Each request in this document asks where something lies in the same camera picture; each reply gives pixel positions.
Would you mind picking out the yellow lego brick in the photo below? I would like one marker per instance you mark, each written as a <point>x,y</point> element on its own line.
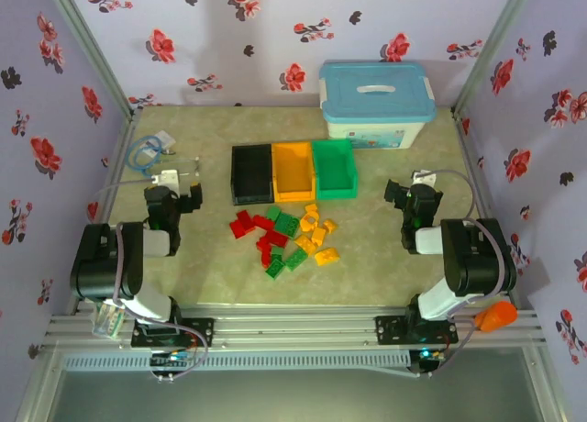
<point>312,208</point>
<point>305,244</point>
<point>326,256</point>
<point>318,234</point>
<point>329,225</point>

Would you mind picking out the large green lego brick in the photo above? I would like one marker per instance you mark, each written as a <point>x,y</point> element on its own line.
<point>286,223</point>

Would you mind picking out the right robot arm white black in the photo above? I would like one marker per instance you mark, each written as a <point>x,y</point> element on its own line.
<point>477,257</point>

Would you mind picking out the black plastic bin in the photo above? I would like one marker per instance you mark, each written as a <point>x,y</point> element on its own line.
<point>252,174</point>

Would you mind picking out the white badge card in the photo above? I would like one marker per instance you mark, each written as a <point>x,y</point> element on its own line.
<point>164,138</point>

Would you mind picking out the green plastic bin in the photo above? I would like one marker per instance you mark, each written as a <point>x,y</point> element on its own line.
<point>335,165</point>

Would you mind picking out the white storage box blue lid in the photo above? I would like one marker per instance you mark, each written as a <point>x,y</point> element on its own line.
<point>376,105</point>

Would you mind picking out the yellow plastic bin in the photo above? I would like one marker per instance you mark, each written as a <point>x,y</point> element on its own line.
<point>293,169</point>

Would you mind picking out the orange plastic cone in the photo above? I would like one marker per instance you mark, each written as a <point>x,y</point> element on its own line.
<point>497,316</point>

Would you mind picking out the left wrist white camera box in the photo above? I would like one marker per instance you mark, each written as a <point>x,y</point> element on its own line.
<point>167,178</point>

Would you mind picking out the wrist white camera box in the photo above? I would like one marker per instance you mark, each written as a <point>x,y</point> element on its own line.
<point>424,177</point>
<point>167,178</point>

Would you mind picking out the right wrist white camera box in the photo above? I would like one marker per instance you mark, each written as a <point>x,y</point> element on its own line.
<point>424,177</point>

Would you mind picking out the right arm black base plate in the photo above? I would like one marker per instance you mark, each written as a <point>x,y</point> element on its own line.
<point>390,330</point>

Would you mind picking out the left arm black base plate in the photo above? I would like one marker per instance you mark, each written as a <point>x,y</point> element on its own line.
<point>202,332</point>

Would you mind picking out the aluminium table edge rail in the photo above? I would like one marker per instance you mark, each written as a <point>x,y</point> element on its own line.
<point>293,330</point>

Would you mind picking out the aluminium frame post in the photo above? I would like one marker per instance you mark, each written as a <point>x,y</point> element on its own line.
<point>494,43</point>
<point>89,43</point>

